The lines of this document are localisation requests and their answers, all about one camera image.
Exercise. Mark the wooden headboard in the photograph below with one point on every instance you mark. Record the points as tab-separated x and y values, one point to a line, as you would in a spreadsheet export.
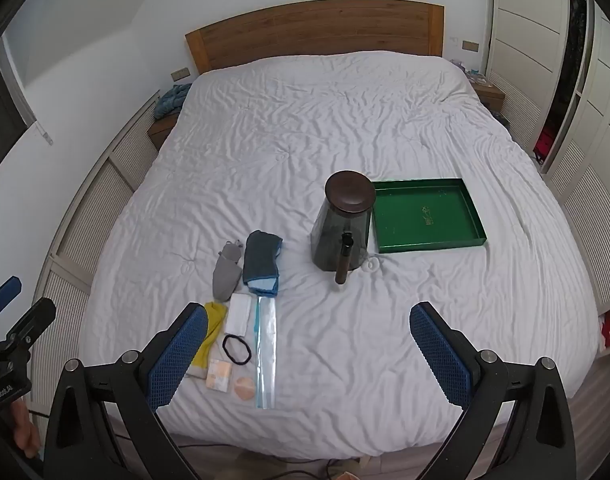
310	30

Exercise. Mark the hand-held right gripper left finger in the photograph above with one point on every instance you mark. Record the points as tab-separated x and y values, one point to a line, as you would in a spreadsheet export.
177	355

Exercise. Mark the grey eye mask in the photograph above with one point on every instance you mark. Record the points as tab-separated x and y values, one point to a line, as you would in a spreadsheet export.
225	275

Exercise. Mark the wooden nightstand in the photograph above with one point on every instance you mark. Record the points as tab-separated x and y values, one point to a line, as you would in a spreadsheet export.
477	77
160	131
490	95

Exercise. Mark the dark glass pitcher brown lid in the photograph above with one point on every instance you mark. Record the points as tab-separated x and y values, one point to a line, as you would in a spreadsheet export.
335	220

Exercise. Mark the blue crumpled cloth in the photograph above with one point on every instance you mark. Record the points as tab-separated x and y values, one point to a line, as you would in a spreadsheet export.
172	100

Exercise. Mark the person's leg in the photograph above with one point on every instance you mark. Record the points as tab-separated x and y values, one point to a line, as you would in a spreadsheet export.
352	475

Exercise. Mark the wooden right nightstand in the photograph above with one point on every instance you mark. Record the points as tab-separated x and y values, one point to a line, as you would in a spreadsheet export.
477	77

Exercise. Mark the green tray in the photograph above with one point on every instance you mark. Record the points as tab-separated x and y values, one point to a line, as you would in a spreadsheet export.
410	205

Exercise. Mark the white louvered cabinet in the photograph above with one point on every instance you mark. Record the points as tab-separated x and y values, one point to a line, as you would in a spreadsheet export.
115	170

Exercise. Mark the round beige puff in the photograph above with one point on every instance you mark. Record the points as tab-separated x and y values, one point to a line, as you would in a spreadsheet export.
244	387

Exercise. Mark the teal blue towel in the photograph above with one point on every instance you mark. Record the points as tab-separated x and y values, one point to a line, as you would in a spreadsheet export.
259	255

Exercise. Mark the white wardrobe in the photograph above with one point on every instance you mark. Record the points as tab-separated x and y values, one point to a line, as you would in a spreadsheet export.
525	35

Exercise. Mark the light blue toothbrush box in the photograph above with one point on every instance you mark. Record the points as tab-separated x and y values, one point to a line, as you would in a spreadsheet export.
266	350

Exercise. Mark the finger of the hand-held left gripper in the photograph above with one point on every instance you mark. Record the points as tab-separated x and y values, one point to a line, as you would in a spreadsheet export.
5	295
35	320

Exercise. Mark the beige wall socket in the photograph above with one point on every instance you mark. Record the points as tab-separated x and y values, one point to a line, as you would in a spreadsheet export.
181	74
470	45

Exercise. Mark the person's left hand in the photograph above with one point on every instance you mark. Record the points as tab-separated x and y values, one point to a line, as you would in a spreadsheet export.
25	425

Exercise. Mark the yellow towel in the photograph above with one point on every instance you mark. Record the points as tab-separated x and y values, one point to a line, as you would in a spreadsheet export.
215	320

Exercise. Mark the dark hanging clothes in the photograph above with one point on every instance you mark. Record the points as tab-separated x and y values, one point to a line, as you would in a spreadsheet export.
579	35

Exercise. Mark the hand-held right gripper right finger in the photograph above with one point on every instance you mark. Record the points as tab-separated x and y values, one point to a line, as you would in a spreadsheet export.
440	355

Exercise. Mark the beige square packet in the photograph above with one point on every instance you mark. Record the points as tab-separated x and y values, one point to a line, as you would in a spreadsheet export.
219	374

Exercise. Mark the bed with white sheet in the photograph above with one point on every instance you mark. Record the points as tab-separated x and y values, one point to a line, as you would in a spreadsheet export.
310	135

